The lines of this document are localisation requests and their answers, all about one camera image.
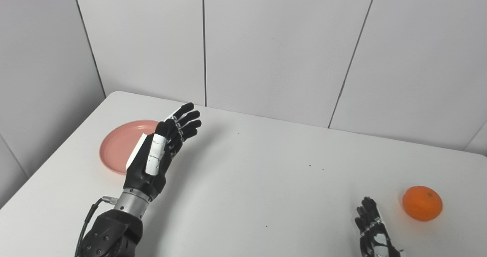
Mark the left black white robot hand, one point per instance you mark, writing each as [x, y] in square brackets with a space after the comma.
[146, 177]

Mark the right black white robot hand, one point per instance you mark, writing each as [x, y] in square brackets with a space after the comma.
[374, 238]

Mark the orange fruit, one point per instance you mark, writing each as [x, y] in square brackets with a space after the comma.
[422, 203]

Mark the pink round plate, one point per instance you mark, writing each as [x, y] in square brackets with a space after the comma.
[118, 150]

